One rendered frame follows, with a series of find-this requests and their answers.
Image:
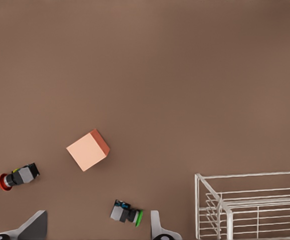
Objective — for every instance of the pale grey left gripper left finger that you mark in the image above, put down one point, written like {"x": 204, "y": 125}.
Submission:
{"x": 32, "y": 226}

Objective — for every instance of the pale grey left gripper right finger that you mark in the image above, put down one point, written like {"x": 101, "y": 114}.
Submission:
{"x": 156, "y": 226}

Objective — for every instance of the orange cube block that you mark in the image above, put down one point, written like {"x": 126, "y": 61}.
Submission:
{"x": 86, "y": 151}

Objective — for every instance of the green button switch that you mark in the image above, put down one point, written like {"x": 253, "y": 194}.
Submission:
{"x": 126, "y": 213}

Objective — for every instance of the red button switch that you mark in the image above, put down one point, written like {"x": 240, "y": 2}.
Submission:
{"x": 18, "y": 176}

